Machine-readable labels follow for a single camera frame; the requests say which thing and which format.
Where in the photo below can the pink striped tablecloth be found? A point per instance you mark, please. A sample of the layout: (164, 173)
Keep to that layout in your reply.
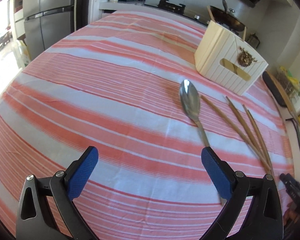
(102, 105)

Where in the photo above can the white printed sack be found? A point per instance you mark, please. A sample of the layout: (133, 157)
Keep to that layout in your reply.
(23, 53)

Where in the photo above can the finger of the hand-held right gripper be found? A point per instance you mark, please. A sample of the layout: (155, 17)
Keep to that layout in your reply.
(291, 185)

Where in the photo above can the white ribbed utensil holder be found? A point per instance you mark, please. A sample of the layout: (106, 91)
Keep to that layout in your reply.
(210, 55)

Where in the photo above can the black gas cooktop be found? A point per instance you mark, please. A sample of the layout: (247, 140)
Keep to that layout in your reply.
(170, 5)

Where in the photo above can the metal spoon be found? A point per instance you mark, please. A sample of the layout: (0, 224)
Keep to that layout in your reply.
(188, 100)

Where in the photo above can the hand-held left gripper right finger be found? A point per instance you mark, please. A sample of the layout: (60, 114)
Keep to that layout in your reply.
(215, 172)

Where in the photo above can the dark wok with glass lid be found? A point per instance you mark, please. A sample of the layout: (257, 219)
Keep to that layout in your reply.
(227, 17)

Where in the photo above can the grey refrigerator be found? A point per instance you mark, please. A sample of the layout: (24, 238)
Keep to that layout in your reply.
(47, 17)

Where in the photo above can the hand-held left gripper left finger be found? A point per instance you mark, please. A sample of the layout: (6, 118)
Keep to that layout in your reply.
(83, 172)

